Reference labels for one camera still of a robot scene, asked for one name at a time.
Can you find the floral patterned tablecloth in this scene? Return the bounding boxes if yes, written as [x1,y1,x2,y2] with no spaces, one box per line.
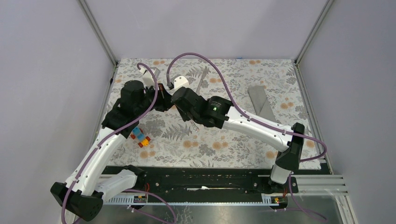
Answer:
[108,57,312,168]

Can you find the aluminium frame post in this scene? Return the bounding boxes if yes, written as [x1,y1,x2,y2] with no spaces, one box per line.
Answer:
[294,0,335,65]
[77,0,118,66]

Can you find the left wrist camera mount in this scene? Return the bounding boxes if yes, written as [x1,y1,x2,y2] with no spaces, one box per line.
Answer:
[139,67,160,91]

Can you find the grey cloth napkin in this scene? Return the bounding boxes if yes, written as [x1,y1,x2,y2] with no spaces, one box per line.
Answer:
[247,85,277,122]

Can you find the left aluminium frame post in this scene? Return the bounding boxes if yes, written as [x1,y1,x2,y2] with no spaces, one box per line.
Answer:
[77,0,118,66]

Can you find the right aluminium frame post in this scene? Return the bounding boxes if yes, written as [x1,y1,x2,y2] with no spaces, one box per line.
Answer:
[294,0,335,65]

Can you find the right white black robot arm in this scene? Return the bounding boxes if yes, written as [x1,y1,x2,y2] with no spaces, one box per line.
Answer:
[171,87,305,194]

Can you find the blue orange toy car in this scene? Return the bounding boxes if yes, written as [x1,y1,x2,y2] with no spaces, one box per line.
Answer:
[130,126,151,147]

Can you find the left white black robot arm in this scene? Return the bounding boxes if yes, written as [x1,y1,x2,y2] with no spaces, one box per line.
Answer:
[50,80,171,223]

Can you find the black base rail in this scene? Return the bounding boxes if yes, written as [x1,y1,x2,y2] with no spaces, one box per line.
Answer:
[105,166,299,205]

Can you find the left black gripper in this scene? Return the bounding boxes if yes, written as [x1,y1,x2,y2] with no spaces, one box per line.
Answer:
[135,83,173,116]

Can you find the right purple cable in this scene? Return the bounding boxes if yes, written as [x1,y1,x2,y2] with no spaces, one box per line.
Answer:
[166,53,329,223]

